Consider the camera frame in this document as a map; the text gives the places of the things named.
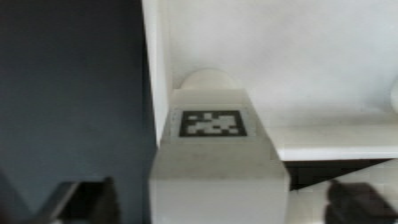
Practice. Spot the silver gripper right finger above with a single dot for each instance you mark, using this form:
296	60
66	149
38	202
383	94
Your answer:
358	205

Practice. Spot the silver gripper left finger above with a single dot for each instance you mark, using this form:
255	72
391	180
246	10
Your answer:
82	204

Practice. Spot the white square table top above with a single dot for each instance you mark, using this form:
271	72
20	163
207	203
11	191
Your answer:
310	52

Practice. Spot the white table leg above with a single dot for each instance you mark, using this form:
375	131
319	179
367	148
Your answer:
219	179

